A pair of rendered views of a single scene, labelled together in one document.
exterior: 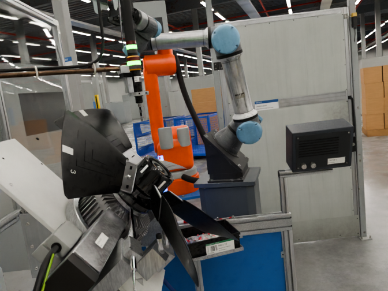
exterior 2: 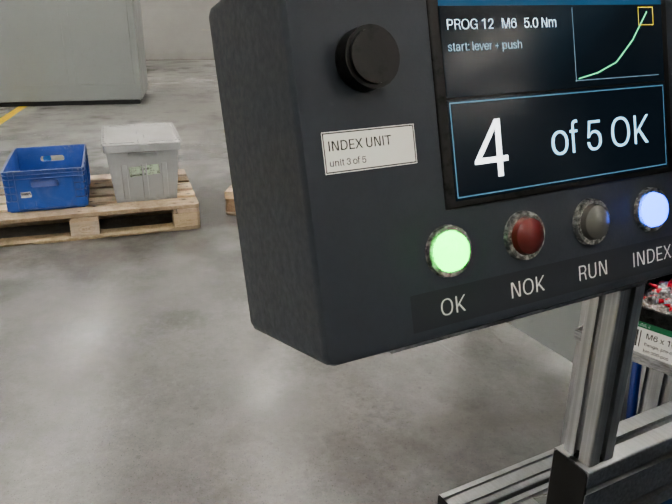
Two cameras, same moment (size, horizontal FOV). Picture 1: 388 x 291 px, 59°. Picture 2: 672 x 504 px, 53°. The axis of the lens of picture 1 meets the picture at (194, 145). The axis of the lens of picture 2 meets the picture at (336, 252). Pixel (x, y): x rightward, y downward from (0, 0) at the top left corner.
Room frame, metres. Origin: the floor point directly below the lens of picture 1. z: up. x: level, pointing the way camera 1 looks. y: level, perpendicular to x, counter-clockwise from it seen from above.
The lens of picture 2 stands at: (1.80, -0.81, 1.24)
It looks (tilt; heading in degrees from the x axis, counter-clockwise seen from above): 21 degrees down; 150
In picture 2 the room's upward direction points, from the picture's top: straight up
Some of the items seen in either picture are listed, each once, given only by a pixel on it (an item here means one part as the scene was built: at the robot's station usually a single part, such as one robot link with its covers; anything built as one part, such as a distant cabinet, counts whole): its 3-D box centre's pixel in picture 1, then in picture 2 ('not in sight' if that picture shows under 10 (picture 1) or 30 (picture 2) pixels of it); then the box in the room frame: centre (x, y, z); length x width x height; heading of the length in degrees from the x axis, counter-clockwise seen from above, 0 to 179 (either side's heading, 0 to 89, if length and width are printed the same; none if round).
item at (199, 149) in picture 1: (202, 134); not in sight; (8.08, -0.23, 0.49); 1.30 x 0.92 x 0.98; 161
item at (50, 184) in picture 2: not in sight; (49, 176); (-2.15, -0.40, 0.25); 0.60 x 0.41 x 0.22; 168
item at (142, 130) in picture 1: (161, 138); not in sight; (8.36, 0.76, 0.49); 1.27 x 0.88 x 0.98; 161
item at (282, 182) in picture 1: (283, 191); (604, 355); (1.49, -0.38, 0.96); 0.03 x 0.03 x 0.20; 88
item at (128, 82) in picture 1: (133, 81); not in sight; (1.14, 0.17, 1.50); 0.09 x 0.07 x 0.10; 123
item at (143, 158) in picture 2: not in sight; (142, 160); (-2.05, 0.09, 0.31); 0.60 x 0.42 x 0.33; 168
